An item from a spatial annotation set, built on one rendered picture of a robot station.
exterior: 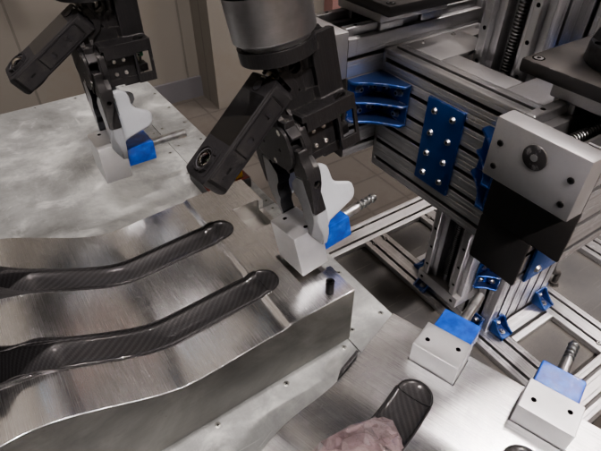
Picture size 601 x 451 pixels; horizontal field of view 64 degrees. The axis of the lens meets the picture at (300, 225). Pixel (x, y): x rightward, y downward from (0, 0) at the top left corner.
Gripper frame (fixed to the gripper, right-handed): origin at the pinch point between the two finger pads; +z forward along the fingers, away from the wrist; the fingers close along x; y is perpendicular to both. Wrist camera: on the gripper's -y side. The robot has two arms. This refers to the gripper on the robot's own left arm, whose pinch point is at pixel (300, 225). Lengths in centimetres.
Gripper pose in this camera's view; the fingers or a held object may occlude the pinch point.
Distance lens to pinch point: 53.5
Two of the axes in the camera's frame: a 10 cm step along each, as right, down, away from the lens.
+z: 1.9, 7.7, 6.1
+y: 8.1, -4.8, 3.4
